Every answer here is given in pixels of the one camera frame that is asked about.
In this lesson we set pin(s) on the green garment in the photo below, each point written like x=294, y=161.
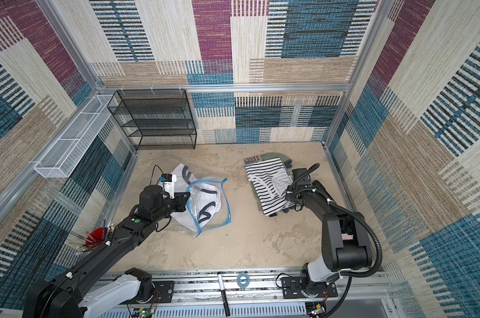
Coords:
x=268, y=156

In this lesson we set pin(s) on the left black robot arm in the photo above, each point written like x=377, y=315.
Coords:
x=64, y=296

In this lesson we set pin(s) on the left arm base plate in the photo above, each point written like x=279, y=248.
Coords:
x=162, y=292

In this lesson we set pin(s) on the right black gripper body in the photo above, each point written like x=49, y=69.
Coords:
x=299, y=175

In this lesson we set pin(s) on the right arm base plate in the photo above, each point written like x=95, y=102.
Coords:
x=295, y=288

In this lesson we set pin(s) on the black marker pen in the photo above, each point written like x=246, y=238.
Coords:
x=223, y=294

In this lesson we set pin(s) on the white wire mesh basket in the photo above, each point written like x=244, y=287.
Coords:
x=68, y=150

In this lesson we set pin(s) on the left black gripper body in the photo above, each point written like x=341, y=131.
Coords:
x=178, y=205

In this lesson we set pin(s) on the blue tape roll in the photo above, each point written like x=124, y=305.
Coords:
x=243, y=280

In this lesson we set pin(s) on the red pencil cup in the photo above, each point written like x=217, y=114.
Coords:
x=90, y=239

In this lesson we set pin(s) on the white tank top navy trim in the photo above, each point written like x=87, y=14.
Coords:
x=204, y=202

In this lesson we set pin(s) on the clear vacuum bag blue zipper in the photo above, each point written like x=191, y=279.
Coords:
x=224, y=216

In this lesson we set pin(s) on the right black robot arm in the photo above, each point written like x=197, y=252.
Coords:
x=349, y=246

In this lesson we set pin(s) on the black wire mesh shelf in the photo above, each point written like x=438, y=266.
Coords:
x=154, y=119

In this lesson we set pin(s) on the black white striped garment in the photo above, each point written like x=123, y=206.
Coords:
x=270, y=179

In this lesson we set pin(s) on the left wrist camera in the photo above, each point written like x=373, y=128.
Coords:
x=168, y=184

